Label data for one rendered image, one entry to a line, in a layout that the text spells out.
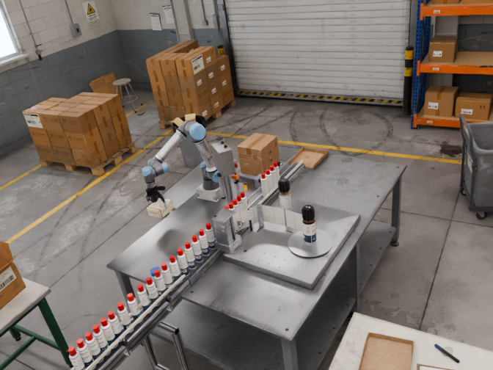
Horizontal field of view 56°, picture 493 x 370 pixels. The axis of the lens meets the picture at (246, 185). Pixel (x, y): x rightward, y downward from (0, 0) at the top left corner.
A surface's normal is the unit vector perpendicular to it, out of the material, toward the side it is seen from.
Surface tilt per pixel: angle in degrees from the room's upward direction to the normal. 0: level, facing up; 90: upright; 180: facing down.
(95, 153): 87
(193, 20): 90
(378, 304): 0
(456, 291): 0
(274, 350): 1
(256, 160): 90
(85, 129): 88
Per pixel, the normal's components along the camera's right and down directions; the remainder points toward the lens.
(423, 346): -0.13, -0.85
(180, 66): -0.45, 0.50
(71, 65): 0.87, 0.15
